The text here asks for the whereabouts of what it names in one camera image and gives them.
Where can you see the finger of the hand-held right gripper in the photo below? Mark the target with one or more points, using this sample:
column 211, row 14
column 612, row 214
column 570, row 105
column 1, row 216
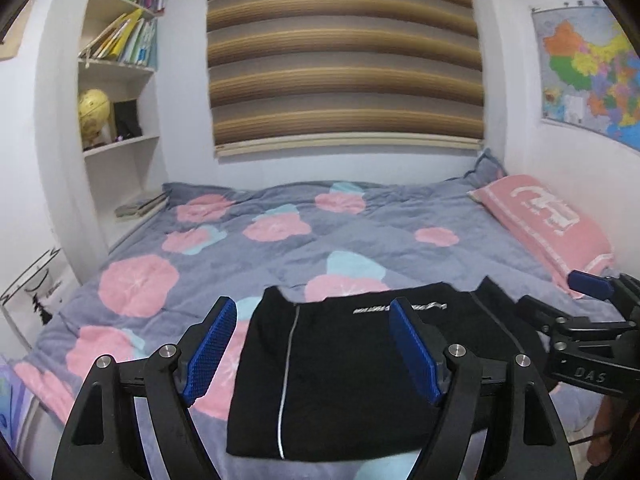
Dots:
column 537, row 310
column 592, row 285

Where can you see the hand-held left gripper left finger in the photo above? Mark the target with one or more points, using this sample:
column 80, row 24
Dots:
column 210, row 355

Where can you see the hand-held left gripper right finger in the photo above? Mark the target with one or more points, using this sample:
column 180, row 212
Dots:
column 415, row 355

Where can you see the black hooded jacket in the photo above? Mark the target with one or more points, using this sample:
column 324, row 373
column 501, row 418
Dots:
column 350, row 385

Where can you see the person's right forearm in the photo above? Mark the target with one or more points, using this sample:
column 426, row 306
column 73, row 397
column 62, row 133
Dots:
column 606, row 425

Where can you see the pink pillow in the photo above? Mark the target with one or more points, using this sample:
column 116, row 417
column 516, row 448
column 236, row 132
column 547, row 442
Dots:
column 545, row 220

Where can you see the grey floral blanket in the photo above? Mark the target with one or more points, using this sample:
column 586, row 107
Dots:
column 250, row 260

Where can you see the stack of flat books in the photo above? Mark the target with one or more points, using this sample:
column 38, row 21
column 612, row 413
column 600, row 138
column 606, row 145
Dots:
column 142, row 206

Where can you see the white paper bag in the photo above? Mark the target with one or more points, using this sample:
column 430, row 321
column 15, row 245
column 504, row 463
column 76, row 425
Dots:
column 35, row 300

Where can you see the purple patterned cloth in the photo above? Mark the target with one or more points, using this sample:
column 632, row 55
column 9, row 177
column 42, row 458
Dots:
column 12, row 410

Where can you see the white bookshelf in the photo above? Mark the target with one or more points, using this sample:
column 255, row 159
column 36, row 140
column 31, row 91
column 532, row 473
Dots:
column 125, row 160

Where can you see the black box on shelf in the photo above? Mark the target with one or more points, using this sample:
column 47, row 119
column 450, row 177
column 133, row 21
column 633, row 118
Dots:
column 126, row 119

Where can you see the yellow globe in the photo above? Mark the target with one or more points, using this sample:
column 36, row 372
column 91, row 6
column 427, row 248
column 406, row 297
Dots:
column 94, row 117

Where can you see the striped window blind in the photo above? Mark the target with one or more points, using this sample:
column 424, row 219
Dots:
column 345, row 60

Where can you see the row of leaning yellow books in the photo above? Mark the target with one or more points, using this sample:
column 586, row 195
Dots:
column 120, row 40

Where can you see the colourful wall map poster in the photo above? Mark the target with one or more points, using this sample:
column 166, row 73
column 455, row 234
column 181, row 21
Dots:
column 590, row 70

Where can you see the wooden wall board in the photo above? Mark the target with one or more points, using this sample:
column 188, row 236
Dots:
column 12, row 35

